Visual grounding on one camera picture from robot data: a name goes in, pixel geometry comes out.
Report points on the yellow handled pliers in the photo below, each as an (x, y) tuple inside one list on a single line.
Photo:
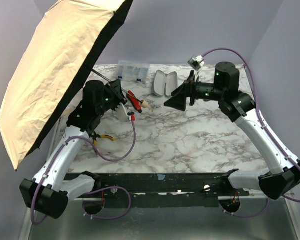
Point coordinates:
[(95, 136)]

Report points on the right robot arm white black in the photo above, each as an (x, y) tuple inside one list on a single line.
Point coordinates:
[(283, 166)]

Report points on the clear plastic organizer box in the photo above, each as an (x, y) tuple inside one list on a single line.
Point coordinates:
[(130, 71)]

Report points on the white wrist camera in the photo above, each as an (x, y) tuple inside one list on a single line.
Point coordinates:
[(197, 63), (122, 114)]

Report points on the beige black umbrella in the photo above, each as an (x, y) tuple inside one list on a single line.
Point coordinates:
[(63, 50)]

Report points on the mint green umbrella case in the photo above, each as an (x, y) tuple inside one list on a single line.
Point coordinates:
[(164, 84)]

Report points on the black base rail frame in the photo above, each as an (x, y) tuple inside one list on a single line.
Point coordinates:
[(161, 190)]

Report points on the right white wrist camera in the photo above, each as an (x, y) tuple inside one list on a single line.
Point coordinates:
[(197, 63)]

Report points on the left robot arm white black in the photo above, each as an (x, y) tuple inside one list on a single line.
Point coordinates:
[(46, 192)]

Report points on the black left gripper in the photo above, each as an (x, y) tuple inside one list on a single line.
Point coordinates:
[(118, 91)]

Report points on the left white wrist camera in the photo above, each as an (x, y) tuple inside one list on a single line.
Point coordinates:
[(122, 114)]

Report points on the red utility knife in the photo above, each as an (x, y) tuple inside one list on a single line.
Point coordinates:
[(133, 100)]

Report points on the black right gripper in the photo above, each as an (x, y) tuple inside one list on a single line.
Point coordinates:
[(190, 93)]

